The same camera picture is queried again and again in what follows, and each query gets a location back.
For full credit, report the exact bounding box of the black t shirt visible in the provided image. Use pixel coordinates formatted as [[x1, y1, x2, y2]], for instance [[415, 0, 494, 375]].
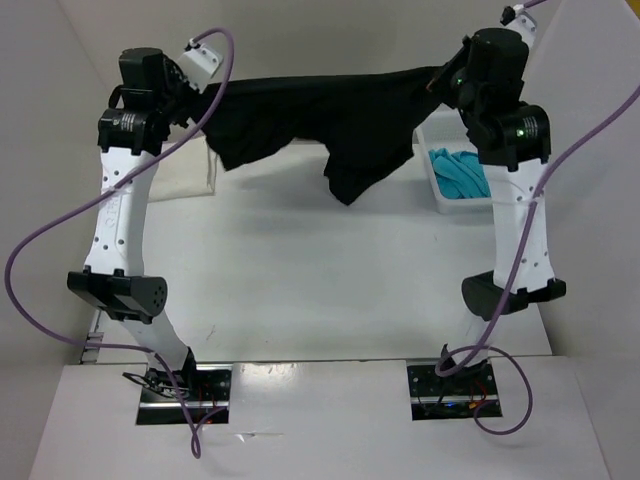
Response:
[[201, 66, 443, 205]]

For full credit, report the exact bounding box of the white t shirt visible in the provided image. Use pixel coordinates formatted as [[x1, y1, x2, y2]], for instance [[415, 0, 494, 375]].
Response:
[[149, 136, 218, 203]]

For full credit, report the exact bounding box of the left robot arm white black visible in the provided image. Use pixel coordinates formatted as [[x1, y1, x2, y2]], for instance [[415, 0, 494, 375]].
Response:
[[67, 43, 221, 400]]

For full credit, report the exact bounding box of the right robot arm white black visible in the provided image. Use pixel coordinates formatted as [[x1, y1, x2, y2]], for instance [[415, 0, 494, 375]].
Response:
[[427, 27, 566, 393]]

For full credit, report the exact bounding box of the cyan t shirt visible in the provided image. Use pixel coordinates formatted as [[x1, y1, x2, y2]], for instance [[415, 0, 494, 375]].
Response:
[[428, 148, 490, 200]]

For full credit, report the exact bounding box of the white plastic basket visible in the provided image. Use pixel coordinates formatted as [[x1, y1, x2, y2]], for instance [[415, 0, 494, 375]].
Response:
[[416, 110, 492, 214]]

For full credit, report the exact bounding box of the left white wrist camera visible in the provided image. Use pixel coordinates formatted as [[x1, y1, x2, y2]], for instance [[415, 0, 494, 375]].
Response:
[[176, 39, 223, 93]]

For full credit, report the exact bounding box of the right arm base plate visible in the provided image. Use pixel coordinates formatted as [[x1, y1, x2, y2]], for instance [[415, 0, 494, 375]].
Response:
[[406, 362, 502, 421]]

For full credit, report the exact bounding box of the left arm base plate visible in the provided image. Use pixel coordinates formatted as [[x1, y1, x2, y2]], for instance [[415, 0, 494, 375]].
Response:
[[123, 364, 233, 426]]

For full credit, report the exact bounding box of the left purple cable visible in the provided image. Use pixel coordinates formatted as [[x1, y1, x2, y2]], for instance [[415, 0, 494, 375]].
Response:
[[3, 27, 236, 459]]

